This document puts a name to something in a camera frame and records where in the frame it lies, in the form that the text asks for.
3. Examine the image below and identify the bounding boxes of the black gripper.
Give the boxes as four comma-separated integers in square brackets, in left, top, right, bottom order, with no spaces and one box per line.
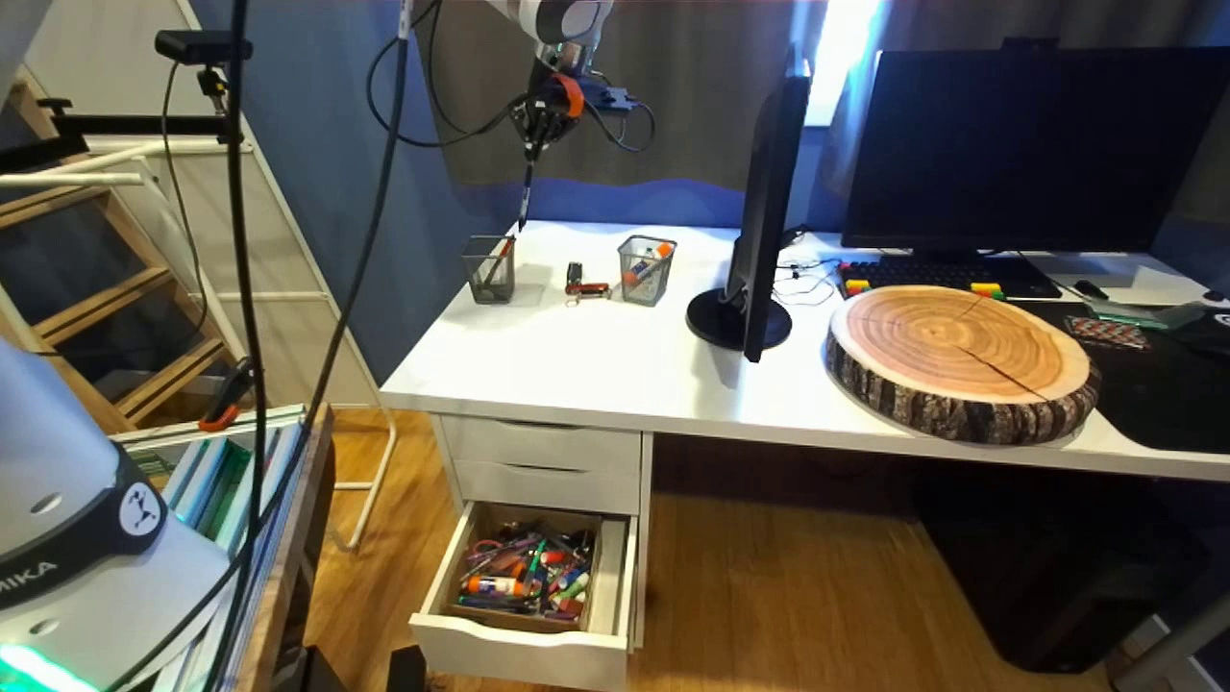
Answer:
[510,49,578,174]

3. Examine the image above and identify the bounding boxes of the black pen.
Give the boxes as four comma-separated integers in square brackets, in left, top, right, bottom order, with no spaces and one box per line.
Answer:
[514,156,541,239]

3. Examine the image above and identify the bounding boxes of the orange pen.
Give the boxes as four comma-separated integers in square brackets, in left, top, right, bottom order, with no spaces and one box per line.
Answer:
[487,233,518,292]

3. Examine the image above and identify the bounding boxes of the white robot base link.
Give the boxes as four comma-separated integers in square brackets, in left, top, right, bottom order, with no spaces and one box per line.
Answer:
[0,335,174,607]

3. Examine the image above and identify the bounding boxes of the empty-looking black mesh pen cup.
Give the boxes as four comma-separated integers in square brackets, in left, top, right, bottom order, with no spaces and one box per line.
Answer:
[466,229,524,307]

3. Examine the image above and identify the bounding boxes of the small black monitor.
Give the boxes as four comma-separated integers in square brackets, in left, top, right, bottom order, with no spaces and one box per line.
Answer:
[684,70,816,366]

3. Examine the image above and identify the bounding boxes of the white closed drawer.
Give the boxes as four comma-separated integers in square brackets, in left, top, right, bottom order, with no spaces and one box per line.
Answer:
[433,409,646,520]

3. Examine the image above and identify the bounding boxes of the black keyboard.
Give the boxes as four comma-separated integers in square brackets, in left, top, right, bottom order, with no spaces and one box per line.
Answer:
[833,254,1065,304]

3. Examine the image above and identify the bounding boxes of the pile of colourful markers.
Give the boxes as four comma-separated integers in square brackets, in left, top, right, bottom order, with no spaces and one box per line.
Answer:
[451,527,601,632]

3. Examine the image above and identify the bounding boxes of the wooden ladder shelf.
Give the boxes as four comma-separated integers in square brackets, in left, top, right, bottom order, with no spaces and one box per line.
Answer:
[0,72,250,433]

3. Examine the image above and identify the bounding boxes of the wood slice cushion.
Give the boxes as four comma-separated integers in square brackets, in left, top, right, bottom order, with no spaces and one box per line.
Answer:
[821,280,1104,450]

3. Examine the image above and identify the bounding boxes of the large black monitor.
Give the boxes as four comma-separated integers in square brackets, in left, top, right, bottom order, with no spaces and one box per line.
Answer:
[839,42,1230,261]

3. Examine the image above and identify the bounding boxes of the white open drawer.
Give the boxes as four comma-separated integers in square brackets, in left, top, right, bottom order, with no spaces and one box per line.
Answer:
[406,494,643,692]

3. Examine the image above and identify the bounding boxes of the black desk mat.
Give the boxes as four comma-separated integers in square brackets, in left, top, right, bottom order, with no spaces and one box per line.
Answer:
[1021,297,1230,458]

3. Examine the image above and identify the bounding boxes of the black box under desk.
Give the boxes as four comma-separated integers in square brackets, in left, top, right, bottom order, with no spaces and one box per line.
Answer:
[912,459,1209,679]

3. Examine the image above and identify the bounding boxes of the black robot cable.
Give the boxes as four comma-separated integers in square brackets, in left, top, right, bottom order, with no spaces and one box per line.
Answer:
[360,0,662,160]

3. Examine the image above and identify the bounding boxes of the long black hanging cable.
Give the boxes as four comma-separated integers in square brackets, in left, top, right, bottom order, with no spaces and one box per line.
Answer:
[109,0,424,692]

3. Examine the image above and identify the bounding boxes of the tangled desk cables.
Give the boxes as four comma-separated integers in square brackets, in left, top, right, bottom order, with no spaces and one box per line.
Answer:
[772,229,852,310]

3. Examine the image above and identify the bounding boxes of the black camera stand pole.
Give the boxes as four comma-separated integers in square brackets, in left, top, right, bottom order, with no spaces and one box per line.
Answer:
[205,0,269,692]

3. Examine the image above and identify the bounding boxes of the black camera on stand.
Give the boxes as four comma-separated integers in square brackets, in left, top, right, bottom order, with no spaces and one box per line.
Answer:
[154,25,257,70]

